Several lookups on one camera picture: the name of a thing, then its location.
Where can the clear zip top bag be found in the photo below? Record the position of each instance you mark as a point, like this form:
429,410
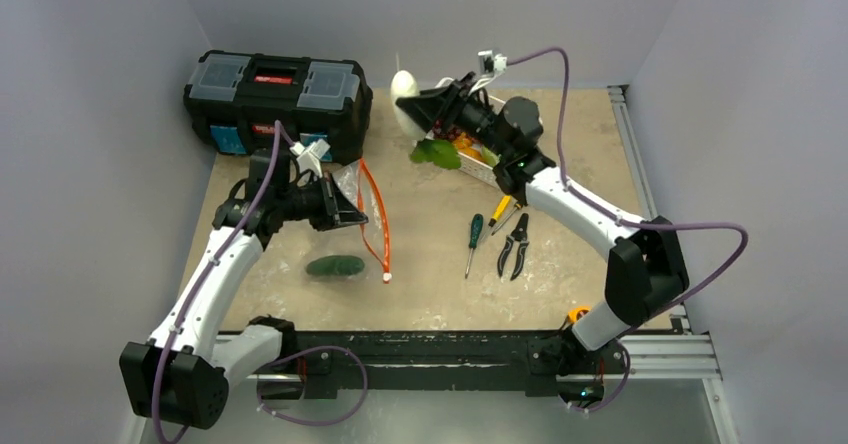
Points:
360,189

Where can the black plastic toolbox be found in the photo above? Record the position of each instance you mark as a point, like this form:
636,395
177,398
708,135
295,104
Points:
234,99

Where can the white plastic basket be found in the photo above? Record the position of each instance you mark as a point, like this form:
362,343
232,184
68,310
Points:
518,122

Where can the yellow handled screwdriver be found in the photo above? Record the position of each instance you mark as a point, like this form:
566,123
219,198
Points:
498,212

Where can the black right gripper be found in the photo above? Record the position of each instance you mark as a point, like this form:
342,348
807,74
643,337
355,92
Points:
452,106

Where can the orange fruit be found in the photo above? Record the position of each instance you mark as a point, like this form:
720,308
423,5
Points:
465,145

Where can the green handled screwdriver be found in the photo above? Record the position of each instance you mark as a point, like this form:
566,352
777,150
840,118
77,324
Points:
475,230

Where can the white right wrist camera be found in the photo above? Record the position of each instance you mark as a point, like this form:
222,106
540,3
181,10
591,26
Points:
492,64

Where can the yellow tape measure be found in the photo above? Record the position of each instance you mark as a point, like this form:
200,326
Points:
576,314

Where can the dark green cucumber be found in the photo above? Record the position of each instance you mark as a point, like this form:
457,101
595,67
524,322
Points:
342,266

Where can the green leafy vegetable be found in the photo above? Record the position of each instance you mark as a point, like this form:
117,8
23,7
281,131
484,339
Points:
440,153

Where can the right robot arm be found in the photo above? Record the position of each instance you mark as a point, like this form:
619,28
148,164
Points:
645,266

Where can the black pliers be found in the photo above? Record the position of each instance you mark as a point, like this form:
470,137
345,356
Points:
516,242

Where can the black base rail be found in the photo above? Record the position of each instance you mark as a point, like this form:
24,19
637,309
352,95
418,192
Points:
539,363

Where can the red grape bunch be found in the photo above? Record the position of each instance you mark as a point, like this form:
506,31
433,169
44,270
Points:
443,130

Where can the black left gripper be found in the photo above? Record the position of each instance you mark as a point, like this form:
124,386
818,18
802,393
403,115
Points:
335,209

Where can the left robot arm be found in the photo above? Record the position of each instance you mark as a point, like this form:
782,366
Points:
180,374

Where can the green cabbage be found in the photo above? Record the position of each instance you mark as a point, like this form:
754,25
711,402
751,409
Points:
488,157

